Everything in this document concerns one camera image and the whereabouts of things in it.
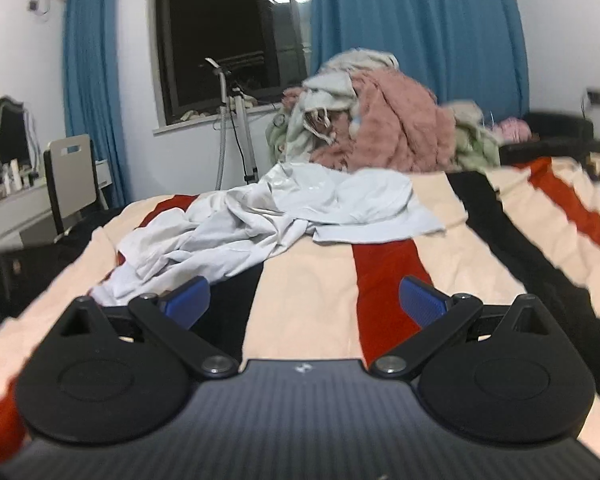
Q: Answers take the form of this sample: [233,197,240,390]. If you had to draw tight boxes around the white t-shirt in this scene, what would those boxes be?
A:
[92,162,443,306]

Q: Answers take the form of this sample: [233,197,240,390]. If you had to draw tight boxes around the striped red black cream blanket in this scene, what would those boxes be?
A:
[0,158,600,463]

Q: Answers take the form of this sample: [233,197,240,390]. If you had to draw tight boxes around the light green blanket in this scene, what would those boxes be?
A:
[443,101,501,171]

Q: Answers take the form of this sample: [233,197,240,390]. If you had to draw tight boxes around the white dressing table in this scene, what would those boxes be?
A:
[0,158,114,256]

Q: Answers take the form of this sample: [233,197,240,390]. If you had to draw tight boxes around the grey black chair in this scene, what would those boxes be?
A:
[43,134,107,240]

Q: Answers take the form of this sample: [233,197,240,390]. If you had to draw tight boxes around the pink fluffy blanket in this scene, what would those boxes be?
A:
[286,68,456,174]

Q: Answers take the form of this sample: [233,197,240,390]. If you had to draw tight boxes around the small pink garment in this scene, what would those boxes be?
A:
[492,117,532,144]

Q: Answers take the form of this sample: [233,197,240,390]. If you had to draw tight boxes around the black sofa chair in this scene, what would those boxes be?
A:
[500,112,600,166]

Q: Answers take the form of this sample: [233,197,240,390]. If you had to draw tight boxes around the silver tripod stand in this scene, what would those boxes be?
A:
[204,58,259,191]

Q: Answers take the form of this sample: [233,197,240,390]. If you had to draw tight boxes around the black framed mirror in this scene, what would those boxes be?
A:
[0,96,41,172]

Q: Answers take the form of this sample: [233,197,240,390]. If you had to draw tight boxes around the beige grey garment on pile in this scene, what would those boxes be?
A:
[266,49,399,162]

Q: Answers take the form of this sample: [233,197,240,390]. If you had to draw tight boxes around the blue curtain left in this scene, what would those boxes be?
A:
[62,0,130,207]

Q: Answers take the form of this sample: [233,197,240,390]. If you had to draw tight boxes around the blue curtain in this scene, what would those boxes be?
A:
[311,0,529,120]
[62,0,130,207]

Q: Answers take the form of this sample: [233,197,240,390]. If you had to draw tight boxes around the blue curtain right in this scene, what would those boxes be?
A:
[311,0,529,120]

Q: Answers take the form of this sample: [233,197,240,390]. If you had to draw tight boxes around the dark window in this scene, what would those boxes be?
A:
[155,0,311,124]

